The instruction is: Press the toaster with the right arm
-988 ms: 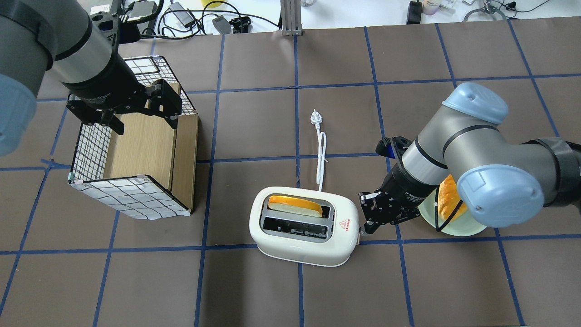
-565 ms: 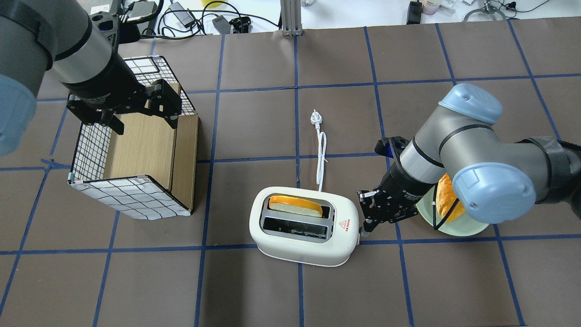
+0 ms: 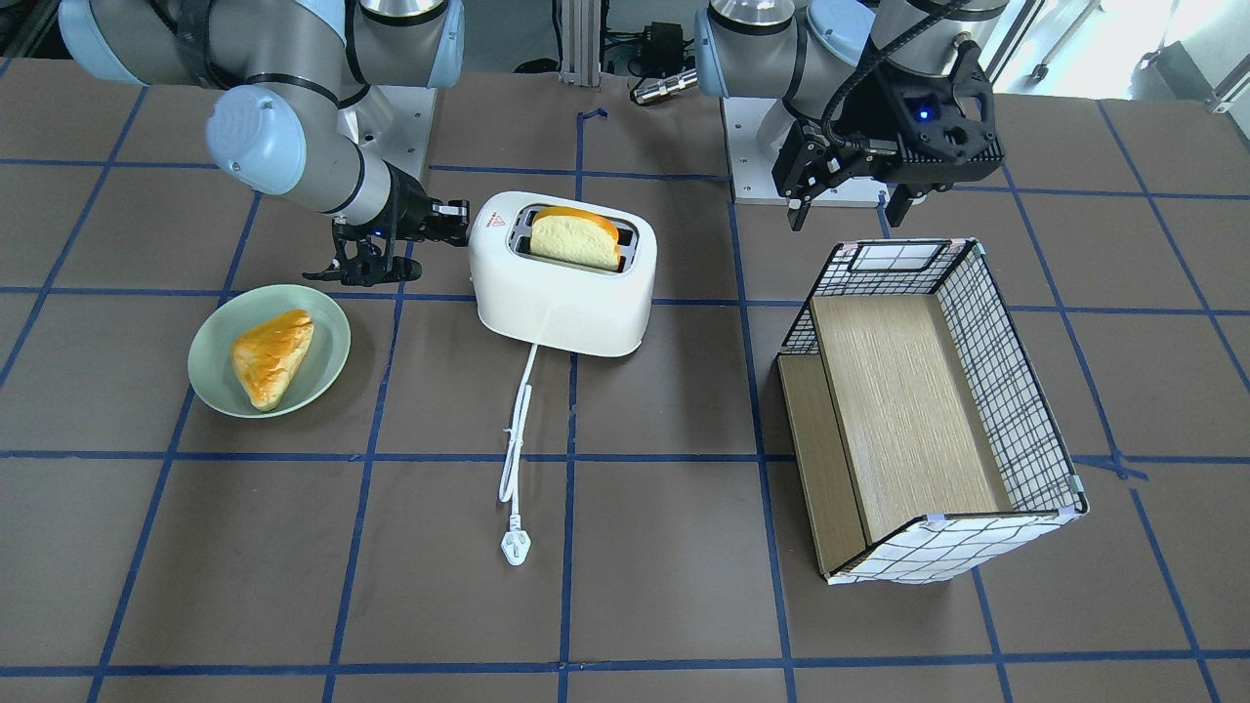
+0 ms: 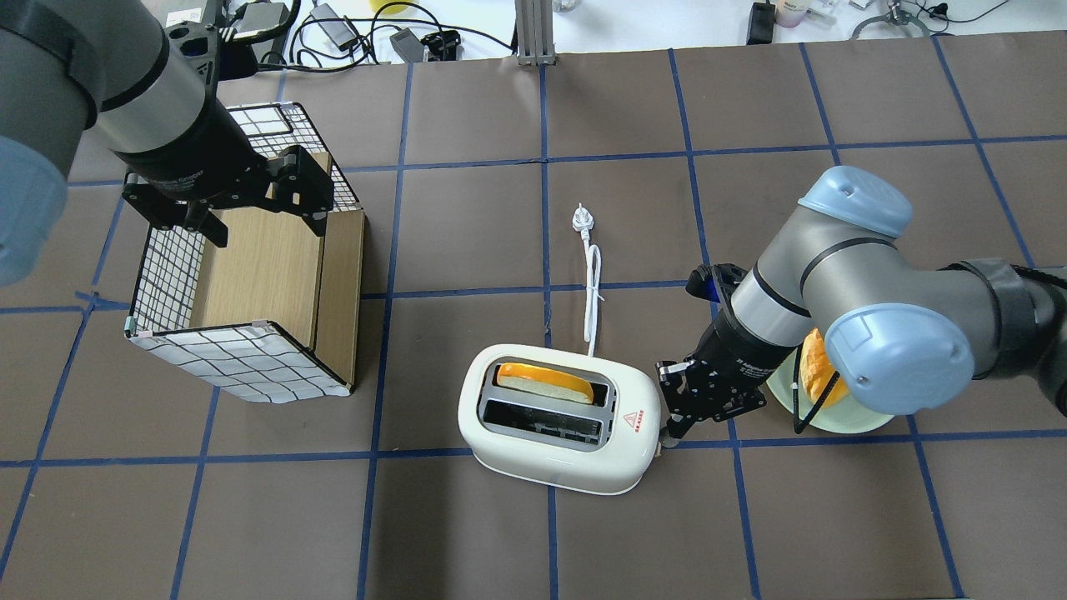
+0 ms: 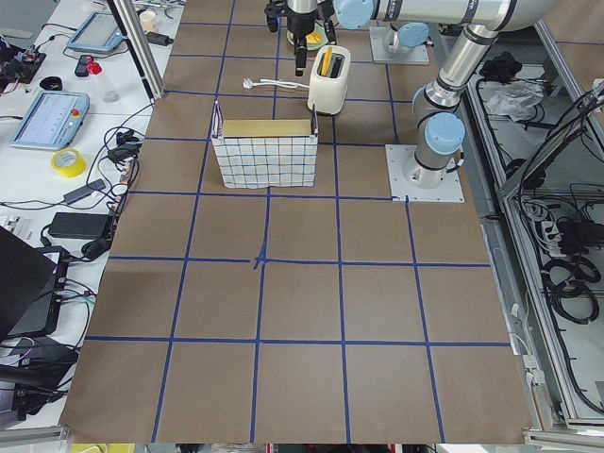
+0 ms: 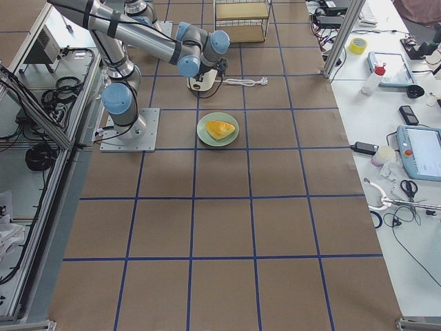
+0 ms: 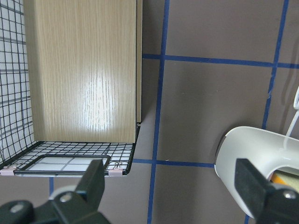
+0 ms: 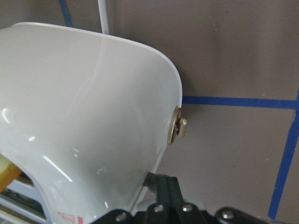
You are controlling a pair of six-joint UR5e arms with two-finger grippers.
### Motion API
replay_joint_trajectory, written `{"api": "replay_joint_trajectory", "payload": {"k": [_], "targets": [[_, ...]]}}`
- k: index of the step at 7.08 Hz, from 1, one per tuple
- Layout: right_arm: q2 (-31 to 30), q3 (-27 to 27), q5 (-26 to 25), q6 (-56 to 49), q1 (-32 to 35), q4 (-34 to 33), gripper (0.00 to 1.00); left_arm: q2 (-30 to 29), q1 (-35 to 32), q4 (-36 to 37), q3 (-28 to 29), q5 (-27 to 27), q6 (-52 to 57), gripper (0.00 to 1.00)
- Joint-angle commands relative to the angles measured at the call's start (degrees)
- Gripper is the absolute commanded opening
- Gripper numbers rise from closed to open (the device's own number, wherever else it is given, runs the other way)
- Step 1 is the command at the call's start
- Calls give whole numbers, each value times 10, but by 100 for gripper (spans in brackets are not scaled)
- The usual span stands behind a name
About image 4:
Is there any aluminium frame post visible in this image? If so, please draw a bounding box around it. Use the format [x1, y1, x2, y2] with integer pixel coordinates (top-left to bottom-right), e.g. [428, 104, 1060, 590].
[514, 0, 557, 66]

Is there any black power adapter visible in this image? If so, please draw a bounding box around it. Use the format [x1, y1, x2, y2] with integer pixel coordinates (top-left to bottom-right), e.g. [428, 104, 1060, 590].
[744, 1, 776, 46]

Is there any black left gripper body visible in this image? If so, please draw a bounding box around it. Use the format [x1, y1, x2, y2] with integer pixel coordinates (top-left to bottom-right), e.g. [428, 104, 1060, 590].
[122, 107, 293, 227]

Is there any green plate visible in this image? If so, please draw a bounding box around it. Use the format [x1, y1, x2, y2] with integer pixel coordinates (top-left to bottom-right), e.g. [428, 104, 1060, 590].
[766, 350, 894, 435]

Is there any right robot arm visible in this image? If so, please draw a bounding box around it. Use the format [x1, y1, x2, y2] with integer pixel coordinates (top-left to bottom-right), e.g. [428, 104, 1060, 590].
[656, 165, 1066, 448]

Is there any white toaster power cord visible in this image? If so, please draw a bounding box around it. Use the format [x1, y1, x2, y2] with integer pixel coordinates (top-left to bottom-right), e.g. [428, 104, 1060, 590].
[571, 202, 603, 358]

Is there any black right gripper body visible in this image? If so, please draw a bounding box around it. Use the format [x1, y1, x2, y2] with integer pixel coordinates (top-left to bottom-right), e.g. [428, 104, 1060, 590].
[685, 312, 794, 421]

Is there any wire basket with wooden shelf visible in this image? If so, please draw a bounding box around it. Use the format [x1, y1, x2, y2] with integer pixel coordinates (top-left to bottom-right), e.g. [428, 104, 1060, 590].
[123, 102, 367, 402]

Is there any white toaster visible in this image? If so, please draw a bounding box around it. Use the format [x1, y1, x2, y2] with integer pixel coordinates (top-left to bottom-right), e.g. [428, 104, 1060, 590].
[457, 344, 662, 495]

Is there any toast slice in toaster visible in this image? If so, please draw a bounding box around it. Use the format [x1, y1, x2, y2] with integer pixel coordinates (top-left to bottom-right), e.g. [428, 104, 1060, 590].
[494, 362, 598, 405]

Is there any triangular bread on plate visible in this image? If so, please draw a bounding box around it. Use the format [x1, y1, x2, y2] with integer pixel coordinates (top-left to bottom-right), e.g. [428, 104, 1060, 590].
[799, 329, 850, 408]

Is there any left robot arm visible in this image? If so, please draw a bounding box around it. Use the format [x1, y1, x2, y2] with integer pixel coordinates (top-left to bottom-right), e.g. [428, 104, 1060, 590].
[1, 1, 334, 285]

